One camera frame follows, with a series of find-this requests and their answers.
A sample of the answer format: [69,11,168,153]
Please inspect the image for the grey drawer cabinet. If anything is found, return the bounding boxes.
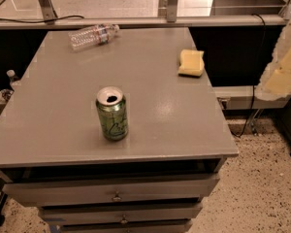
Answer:
[0,28,238,233]

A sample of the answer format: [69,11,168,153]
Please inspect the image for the black cable on rail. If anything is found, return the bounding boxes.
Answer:
[0,15,85,25]

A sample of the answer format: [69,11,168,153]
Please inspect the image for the green soda can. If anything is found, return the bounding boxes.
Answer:
[96,86,128,141]

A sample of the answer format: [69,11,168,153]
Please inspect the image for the black hanging cable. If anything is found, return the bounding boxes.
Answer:
[231,14,267,138]

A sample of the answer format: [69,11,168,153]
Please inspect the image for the top grey drawer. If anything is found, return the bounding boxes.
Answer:
[3,174,219,207]

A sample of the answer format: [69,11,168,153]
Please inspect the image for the middle grey drawer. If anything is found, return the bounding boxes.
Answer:
[39,201,202,225]

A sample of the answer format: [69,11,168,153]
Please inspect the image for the clear plastic water bottle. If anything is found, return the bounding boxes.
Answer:
[68,24,119,51]

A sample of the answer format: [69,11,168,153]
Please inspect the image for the yellow sponge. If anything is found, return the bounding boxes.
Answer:
[178,50,205,77]

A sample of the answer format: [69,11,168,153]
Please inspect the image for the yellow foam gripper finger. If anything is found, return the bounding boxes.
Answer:
[255,19,291,101]

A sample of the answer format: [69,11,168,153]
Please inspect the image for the grey drawer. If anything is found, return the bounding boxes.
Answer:
[3,174,219,207]
[39,201,202,225]
[60,219,192,233]

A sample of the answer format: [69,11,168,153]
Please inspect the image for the small bottle at left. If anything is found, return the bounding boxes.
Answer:
[7,70,20,89]

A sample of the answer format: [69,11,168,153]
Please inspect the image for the metal frame rail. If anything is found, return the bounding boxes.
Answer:
[0,15,287,30]

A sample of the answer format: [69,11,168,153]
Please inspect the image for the bottom grey drawer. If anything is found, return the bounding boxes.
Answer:
[60,219,192,233]

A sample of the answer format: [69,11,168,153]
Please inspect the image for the grey shelf at right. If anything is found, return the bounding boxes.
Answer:
[214,86,291,110]

